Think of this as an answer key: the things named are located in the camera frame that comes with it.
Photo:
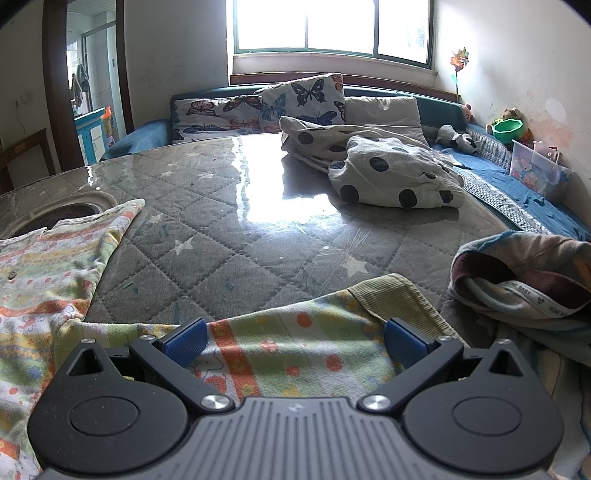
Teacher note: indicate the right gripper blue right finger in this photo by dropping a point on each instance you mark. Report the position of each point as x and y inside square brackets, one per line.
[426, 363]

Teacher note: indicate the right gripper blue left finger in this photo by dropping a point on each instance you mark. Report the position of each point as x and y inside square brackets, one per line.
[165, 360]

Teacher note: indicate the colourful patterned baby garment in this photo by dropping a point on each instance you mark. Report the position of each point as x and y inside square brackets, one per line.
[328, 346]

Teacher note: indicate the pile of mixed clothes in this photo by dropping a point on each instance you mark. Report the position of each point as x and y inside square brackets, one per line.
[538, 289]

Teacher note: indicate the white polka dot garment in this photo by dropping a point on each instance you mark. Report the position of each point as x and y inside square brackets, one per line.
[375, 165]

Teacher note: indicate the blue sofa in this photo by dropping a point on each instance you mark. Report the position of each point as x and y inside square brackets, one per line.
[489, 167]

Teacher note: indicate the clear plastic storage box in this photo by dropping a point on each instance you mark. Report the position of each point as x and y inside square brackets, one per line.
[539, 173]

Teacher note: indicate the grey plush toy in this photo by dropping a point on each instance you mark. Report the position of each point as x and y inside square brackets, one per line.
[462, 142]

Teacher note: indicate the long butterfly print pillow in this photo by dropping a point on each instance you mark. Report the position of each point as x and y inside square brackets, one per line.
[199, 119]

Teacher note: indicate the blue white small cabinet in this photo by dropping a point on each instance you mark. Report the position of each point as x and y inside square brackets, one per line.
[91, 134]

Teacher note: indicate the green plastic bowl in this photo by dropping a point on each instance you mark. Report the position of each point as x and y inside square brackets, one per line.
[509, 130]

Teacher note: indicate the beige plain cushion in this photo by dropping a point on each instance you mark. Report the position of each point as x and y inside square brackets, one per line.
[398, 115]

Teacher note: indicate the teddy bear toy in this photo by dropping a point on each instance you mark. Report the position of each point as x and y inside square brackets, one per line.
[512, 113]

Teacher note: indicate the square butterfly print cushion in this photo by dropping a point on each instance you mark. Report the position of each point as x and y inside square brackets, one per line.
[318, 99]

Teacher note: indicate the colourful pinwheel toy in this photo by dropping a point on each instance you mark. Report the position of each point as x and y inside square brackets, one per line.
[459, 61]

